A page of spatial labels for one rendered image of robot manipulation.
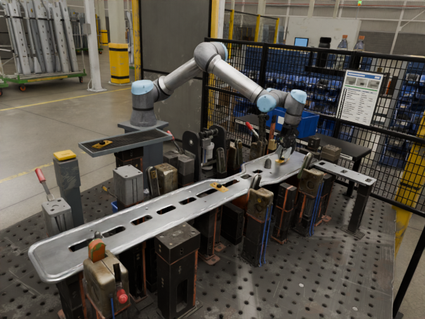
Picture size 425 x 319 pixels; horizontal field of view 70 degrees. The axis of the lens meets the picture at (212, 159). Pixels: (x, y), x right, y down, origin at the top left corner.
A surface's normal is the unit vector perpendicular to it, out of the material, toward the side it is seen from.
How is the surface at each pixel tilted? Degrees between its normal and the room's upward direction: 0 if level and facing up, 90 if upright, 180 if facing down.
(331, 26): 90
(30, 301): 0
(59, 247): 0
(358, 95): 90
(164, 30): 90
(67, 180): 90
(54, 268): 0
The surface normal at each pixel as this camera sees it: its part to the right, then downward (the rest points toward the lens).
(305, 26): -0.51, 0.32
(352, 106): -0.72, 0.24
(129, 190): 0.69, 0.33
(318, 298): 0.06, -0.92
